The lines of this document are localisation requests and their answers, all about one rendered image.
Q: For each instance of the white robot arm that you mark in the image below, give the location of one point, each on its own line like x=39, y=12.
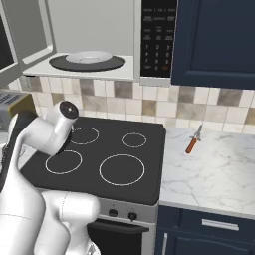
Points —
x=26, y=205

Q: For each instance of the dark round microwave turntable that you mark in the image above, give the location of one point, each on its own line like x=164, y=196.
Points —
x=109, y=63

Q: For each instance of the white open microwave oven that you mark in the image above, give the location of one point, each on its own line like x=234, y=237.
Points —
x=156, y=40

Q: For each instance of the grey microwave door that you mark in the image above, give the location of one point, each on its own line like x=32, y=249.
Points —
x=28, y=30

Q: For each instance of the black hob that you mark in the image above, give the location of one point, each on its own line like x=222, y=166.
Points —
x=123, y=156

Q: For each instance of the white plate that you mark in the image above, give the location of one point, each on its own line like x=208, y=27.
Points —
x=88, y=57

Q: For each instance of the black oven knob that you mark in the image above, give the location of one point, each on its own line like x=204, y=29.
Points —
x=132, y=216
x=113, y=212

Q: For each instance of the silver oven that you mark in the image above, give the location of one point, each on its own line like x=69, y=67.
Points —
x=146, y=212

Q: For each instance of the navy drawer front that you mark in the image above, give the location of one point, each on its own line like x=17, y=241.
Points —
x=186, y=220

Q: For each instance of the grey and yellow box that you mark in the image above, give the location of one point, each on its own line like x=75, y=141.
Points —
x=13, y=103

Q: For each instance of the navy base cupboard door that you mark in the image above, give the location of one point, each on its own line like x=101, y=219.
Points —
x=199, y=245

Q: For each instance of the navy wall cupboard door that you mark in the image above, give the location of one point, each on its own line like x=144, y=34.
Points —
x=215, y=40

